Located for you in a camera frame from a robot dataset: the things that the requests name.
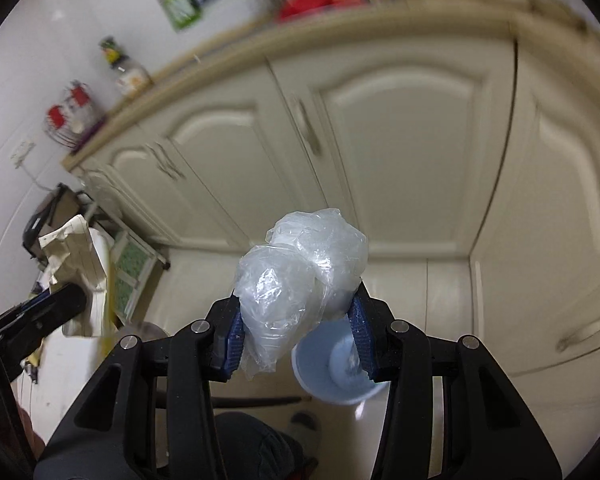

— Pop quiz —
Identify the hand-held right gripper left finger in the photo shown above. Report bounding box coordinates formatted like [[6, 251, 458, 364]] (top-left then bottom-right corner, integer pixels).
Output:
[[32, 297, 248, 480]]

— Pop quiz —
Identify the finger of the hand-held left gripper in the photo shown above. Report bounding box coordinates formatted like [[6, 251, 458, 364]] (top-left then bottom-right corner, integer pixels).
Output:
[[0, 284, 87, 347], [17, 288, 56, 313]]

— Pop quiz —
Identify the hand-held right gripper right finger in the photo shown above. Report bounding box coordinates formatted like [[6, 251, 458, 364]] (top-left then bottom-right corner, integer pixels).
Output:
[[347, 282, 563, 480]]

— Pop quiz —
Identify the light blue plastic bin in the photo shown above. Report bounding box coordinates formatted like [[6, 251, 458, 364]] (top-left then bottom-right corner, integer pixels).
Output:
[[291, 317, 382, 406]]

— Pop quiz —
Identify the clear plastic bag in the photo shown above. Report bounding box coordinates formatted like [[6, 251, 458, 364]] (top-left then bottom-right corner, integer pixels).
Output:
[[233, 206, 370, 380]]

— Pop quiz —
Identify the cream paper bag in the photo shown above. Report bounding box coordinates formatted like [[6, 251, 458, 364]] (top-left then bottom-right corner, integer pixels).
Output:
[[38, 214, 112, 292]]

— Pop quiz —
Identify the round white marble table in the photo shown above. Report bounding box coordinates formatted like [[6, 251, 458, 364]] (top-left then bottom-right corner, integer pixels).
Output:
[[12, 327, 122, 441]]

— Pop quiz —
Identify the white shelf cart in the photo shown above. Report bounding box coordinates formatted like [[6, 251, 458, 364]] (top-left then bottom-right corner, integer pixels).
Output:
[[87, 204, 172, 322]]

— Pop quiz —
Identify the dark rice cooker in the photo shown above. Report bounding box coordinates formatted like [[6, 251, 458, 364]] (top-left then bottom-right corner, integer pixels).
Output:
[[22, 184, 91, 257]]

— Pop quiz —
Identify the person's dark trouser leg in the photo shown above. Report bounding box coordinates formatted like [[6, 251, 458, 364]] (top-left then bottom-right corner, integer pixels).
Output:
[[214, 411, 308, 480]]

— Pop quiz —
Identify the clear jar with beige contents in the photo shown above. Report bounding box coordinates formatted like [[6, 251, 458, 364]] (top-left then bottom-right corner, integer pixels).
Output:
[[114, 62, 152, 99]]

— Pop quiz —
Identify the dark jar with yellow label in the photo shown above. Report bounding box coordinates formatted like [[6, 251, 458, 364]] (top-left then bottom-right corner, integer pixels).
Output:
[[99, 36, 124, 69]]

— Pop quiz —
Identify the green dish soap bottle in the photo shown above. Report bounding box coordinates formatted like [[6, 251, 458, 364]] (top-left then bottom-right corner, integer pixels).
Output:
[[161, 0, 202, 31]]

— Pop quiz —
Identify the red plastic basin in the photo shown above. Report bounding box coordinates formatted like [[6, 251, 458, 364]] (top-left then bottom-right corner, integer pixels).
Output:
[[279, 0, 367, 24]]

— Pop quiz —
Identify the white wall outlet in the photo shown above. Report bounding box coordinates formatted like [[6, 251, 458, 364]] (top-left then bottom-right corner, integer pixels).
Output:
[[11, 140, 36, 169]]

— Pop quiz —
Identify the wire utensil rack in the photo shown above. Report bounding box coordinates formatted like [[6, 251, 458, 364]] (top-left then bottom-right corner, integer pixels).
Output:
[[44, 80, 107, 154]]

